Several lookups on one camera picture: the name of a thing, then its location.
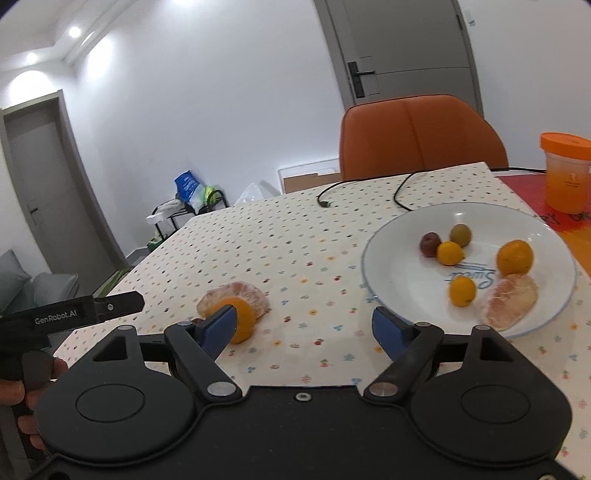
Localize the orange lidded plastic jar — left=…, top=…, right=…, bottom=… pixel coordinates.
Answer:
left=540, top=132, right=591, bottom=215

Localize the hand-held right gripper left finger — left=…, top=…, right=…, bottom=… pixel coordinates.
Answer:
left=90, top=305, right=243, bottom=408

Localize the black metal rack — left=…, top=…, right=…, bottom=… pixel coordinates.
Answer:
left=147, top=187, right=227, bottom=241

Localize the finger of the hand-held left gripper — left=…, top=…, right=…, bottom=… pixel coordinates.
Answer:
left=92, top=290, right=144, bottom=323

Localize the dark purple plum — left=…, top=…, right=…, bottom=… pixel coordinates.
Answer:
left=419, top=232, right=441, bottom=258

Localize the blue plastic bag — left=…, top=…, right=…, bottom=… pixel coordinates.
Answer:
left=174, top=171, right=200, bottom=204

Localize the white plastic bag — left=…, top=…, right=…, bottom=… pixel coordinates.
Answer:
left=233, top=182, right=267, bottom=206

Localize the yellow green bag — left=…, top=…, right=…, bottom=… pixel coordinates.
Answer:
left=191, top=185, right=218, bottom=210

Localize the black cable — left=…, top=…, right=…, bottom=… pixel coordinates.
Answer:
left=317, top=167, right=548, bottom=210

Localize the black door lock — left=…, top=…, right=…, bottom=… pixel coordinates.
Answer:
left=347, top=59, right=377, bottom=97

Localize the grey sofa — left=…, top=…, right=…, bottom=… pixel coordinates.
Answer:
left=0, top=249, right=79, bottom=319

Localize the grey panelled door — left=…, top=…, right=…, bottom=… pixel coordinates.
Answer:
left=314, top=0, right=483, bottom=116

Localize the orange leather chair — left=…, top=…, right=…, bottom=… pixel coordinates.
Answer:
left=338, top=95, right=509, bottom=182

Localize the floral white tablecloth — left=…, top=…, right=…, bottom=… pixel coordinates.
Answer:
left=53, top=161, right=591, bottom=462

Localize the pale peeled pomelo piece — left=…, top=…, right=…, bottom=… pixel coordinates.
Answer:
left=197, top=281, right=270, bottom=324

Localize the grey plain door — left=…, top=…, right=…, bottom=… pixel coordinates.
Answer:
left=0, top=90, right=127, bottom=287

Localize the green striped bag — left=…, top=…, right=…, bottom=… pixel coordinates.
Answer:
left=99, top=265, right=132, bottom=298

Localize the person's left hand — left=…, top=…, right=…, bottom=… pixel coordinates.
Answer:
left=0, top=357, right=70, bottom=450

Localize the medium orange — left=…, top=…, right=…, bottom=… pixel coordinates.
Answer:
left=496, top=240, right=534, bottom=277

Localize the orange printed tablecloth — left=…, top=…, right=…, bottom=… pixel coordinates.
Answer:
left=494, top=171, right=591, bottom=278

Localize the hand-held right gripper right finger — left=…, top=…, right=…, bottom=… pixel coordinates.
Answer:
left=364, top=306, right=502, bottom=408

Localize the flat cardboard box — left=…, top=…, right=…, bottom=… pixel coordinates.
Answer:
left=277, top=159, right=342, bottom=195

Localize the white plate with blue rim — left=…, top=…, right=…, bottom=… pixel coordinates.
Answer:
left=360, top=202, right=578, bottom=340

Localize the small orange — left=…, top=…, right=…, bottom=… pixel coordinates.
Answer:
left=449, top=275, right=477, bottom=308
left=436, top=241, right=465, bottom=267

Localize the large orange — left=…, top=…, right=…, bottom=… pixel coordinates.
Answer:
left=213, top=298, right=257, bottom=344

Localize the pink peeled pomelo piece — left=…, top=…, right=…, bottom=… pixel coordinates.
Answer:
left=479, top=273, right=539, bottom=330

